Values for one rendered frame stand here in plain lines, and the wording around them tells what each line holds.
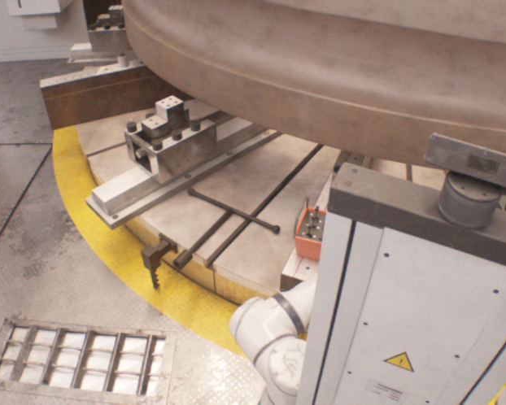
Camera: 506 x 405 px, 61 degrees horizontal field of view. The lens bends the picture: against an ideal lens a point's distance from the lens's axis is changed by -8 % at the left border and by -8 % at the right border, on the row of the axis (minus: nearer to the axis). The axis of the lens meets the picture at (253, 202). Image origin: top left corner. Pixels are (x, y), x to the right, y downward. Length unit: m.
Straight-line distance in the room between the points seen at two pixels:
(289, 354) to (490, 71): 1.55
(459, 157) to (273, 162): 2.60
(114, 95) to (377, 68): 2.15
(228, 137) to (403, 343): 2.47
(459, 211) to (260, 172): 2.52
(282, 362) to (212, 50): 1.79
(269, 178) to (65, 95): 1.67
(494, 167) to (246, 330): 1.01
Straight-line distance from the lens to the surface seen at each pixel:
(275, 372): 1.31
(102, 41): 4.60
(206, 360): 2.48
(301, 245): 1.92
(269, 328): 1.39
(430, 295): 0.68
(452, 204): 0.57
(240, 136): 3.17
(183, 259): 2.44
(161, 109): 2.74
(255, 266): 2.44
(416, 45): 2.18
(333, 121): 2.25
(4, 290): 3.10
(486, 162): 0.56
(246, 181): 2.94
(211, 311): 2.65
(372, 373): 0.89
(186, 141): 2.72
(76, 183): 3.68
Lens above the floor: 2.15
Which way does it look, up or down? 41 degrees down
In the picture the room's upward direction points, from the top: straight up
